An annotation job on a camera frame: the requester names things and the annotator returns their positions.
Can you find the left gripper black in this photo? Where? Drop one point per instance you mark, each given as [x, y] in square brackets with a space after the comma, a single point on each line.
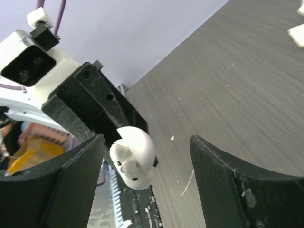
[88, 106]

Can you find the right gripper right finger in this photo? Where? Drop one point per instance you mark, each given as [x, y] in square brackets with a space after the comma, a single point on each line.
[237, 194]

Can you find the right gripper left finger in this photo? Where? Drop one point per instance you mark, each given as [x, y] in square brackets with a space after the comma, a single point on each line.
[58, 193]

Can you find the white earbud charging case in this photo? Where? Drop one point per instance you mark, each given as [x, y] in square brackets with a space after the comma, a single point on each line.
[134, 157]

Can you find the cream cloth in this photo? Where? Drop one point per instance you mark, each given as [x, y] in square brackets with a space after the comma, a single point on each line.
[297, 33]

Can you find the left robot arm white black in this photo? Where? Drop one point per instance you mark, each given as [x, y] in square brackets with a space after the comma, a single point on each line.
[26, 107]

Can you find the cardboard box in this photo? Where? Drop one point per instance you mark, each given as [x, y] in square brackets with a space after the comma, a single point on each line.
[33, 151]

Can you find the pink plastic basket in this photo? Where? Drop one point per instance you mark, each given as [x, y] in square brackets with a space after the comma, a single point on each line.
[34, 129]

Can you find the white cable duct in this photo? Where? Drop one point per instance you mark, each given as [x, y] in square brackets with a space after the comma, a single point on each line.
[115, 192]

